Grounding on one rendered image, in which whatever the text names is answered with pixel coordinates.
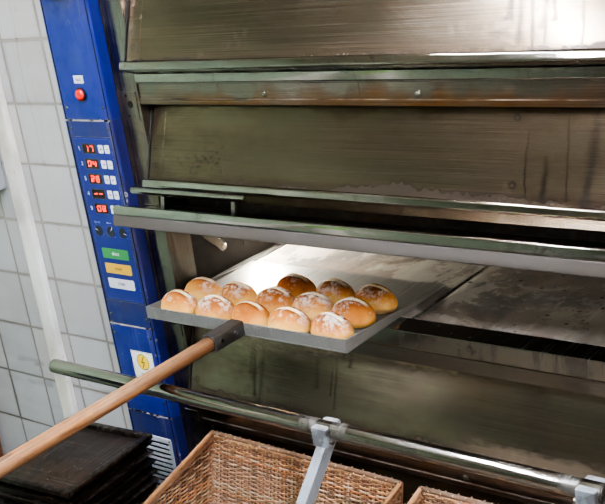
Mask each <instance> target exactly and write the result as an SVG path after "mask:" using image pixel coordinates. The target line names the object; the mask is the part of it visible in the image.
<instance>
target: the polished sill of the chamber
mask: <svg viewBox="0 0 605 504"><path fill-rule="evenodd" d="M365 342H370V343H376V344H382V345H388V346H393V347H399V348H405V349H411V350H417V351H423V352H429V353H435V354H441V355H447V356H453V357H459V358H465V359H471V360H477V361H483V362H489V363H495V364H501V365H507V366H513V367H519V368H525V369H531V370H537V371H543V372H549V373H555V374H561V375H567V376H573V377H579V378H585V379H591V380H597V381H603V382H605V347H603V346H596V345H589V344H582V343H575V342H568V341H562V340H555V339H548V338H541V337H534V336H528V335H521V334H514V333H507V332H500V331H494V330H487V329H480V328H473V327H466V326H459V325H453V324H446V323H439V322H432V321H425V320H419V319H412V318H405V317H399V318H398V319H396V320H395V321H393V322H392V323H390V324H389V325H388V326H386V327H385V328H383V329H382V330H380V331H379V332H378V333H376V334H375V335H373V336H372V337H370V338H369V339H367V340H366V341H365Z"/></svg>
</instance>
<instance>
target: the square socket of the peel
mask: <svg viewBox="0 0 605 504"><path fill-rule="evenodd" d="M244 335H245V331H244V326H243V321H241V320H235V319H230V320H229V321H227V322H225V323H223V324H222V325H220V326H218V327H216V328H215V329H213V330H211V331H210V332H208V333H206V334H204V335H203V339H204V338H206V337H208V338H210V339H211V340H212V341H213V342H214V345H215V348H214V350H213V351H211V352H218V351H219V350H221V349H222V348H224V347H226V346H227V345H229V344H231V343H232V342H234V341H236V340H237V339H239V338H241V337H242V336H244Z"/></svg>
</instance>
